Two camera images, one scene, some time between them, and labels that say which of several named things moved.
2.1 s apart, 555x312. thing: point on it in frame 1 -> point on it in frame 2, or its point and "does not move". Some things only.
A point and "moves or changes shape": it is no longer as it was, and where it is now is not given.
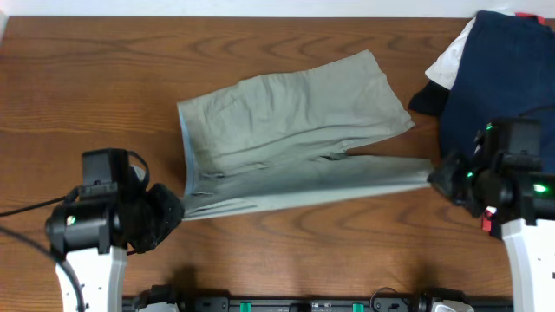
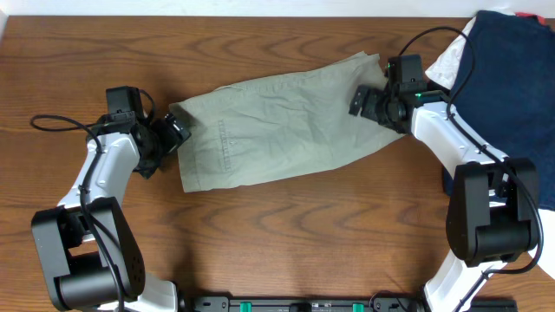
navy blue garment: [506, 70] does not move
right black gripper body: [453, 181] -> [369, 104]
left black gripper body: [153, 217] -> [172, 134]
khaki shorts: [283, 141] moves or changes shape
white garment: [444, 69] does not move
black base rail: [317, 303] does not move
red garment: [541, 19] does not move
